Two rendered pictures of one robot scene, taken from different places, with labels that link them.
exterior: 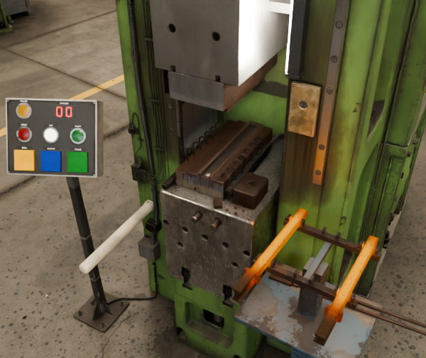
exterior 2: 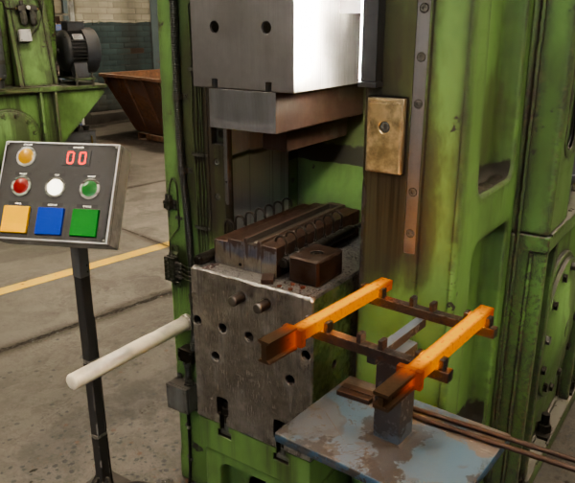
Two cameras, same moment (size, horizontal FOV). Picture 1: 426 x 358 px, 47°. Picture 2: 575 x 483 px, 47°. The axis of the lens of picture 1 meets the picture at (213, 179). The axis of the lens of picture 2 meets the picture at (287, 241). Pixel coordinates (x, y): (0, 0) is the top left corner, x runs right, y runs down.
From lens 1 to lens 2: 54 cm
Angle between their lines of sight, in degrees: 18
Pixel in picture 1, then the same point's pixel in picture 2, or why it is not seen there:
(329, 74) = (416, 80)
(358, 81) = (454, 84)
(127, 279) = (151, 459)
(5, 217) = (1, 376)
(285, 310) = (355, 431)
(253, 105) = (335, 184)
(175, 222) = (209, 317)
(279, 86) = not seen: hidden behind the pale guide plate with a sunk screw
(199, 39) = (246, 34)
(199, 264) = (241, 387)
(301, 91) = (380, 107)
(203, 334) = not seen: outside the picture
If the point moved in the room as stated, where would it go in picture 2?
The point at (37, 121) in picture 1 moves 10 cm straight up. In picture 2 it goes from (41, 170) to (36, 133)
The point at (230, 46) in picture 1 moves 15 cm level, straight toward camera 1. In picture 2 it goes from (283, 37) to (273, 39)
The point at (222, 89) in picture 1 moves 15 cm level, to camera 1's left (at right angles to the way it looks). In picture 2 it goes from (274, 102) to (209, 101)
